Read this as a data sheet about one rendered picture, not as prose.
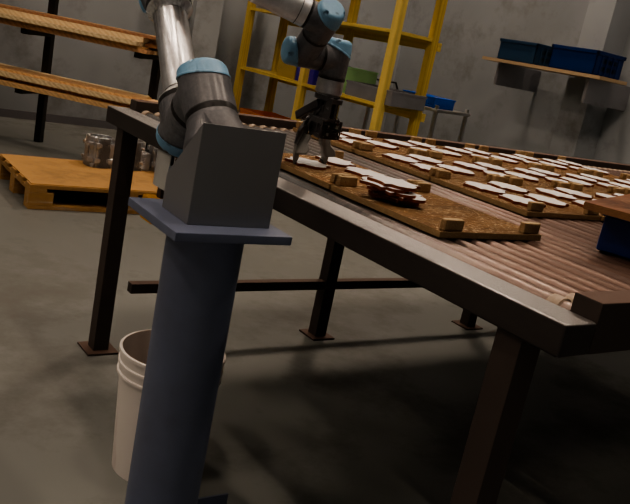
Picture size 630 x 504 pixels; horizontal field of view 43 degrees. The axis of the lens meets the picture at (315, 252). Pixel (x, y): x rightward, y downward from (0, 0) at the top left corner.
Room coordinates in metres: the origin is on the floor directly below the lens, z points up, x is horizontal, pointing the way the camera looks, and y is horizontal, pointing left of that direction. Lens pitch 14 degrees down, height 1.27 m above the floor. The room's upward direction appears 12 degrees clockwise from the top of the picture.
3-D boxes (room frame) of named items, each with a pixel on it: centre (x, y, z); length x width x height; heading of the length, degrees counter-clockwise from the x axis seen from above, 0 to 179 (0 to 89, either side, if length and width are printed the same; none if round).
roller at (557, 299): (2.14, 0.12, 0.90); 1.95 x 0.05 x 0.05; 38
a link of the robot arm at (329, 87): (2.26, 0.05, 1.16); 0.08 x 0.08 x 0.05
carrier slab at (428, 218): (1.97, -0.27, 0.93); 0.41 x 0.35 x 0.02; 38
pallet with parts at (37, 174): (5.31, 1.48, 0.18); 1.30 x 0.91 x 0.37; 129
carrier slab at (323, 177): (2.30, -0.01, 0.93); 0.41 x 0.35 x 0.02; 38
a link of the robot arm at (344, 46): (2.25, 0.05, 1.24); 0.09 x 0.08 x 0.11; 118
